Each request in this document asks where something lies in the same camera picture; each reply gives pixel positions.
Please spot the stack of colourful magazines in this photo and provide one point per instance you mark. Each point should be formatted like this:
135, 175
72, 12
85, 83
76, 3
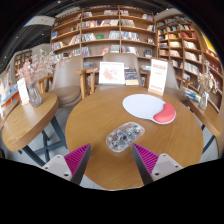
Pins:
191, 94

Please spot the round wooden side table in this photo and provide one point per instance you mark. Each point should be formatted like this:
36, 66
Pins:
208, 120
7, 115
30, 120

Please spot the tall curved wooden bookshelf unit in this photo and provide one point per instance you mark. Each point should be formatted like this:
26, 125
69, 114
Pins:
186, 43

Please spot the glass vase with pink flowers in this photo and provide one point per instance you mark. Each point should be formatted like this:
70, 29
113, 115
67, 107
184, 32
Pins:
34, 95

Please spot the taupe armchair with wooden arms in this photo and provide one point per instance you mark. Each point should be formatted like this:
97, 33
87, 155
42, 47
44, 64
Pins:
116, 57
173, 85
66, 85

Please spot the low book display table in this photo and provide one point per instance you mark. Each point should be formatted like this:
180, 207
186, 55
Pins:
7, 91

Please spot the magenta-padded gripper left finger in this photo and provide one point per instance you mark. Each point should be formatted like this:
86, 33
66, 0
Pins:
59, 164

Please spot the glass vase with dried flowers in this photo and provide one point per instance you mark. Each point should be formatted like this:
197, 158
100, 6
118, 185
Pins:
204, 100

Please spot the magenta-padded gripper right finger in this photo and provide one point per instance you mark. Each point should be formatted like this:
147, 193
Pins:
164, 164

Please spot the wide wooden bookshelf unit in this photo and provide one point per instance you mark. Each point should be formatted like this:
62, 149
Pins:
100, 36

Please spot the small white table sign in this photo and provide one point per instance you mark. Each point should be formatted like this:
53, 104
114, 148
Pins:
23, 91

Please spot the white framed floral picture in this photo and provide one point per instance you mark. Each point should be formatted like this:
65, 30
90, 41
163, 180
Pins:
111, 73

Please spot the white hanging ceiling sign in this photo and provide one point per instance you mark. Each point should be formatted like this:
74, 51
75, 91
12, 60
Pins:
40, 20

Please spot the transparent computer mouse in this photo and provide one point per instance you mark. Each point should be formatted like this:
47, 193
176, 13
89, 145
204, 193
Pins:
125, 136

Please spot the small distant bookshelf unit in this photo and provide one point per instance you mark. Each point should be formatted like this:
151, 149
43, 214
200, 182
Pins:
22, 58

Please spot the white mouse pad red rest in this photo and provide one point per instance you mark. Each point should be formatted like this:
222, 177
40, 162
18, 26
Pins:
141, 106

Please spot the white sign on wooden stand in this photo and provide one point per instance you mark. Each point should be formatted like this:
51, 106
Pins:
158, 76

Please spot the dark blue book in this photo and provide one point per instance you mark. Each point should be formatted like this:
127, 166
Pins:
131, 76

